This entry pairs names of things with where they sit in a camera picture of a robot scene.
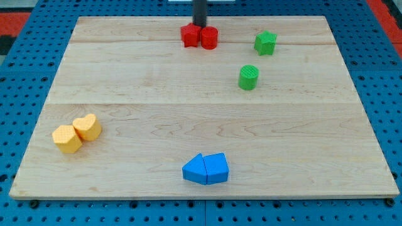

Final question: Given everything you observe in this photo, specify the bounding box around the yellow heart block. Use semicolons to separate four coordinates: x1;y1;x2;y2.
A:
72;114;102;141

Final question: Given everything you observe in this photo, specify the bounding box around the wooden board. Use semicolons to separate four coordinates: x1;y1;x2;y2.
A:
9;16;399;200

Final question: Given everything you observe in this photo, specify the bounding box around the blue pentagon block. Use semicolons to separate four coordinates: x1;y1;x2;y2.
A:
204;153;229;185

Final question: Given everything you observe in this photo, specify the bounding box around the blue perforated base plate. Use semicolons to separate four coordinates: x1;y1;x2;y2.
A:
1;1;401;225

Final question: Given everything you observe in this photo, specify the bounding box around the yellow hexagon block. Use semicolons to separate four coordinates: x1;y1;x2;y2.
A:
52;125;82;154

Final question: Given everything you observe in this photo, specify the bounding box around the red cylinder block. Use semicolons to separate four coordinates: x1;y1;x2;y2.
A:
200;26;219;50

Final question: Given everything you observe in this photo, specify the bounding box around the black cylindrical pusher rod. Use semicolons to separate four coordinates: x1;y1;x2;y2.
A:
192;0;207;28

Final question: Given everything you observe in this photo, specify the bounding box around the red star block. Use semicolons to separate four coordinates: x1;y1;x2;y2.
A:
180;23;202;48

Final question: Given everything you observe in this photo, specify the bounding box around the green star block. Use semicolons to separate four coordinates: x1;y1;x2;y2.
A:
254;31;277;56

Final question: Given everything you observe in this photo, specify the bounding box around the blue triangle block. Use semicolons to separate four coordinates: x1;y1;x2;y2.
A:
182;153;207;185

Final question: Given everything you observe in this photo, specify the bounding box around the green cylinder block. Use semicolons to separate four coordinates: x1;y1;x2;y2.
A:
238;65;259;90

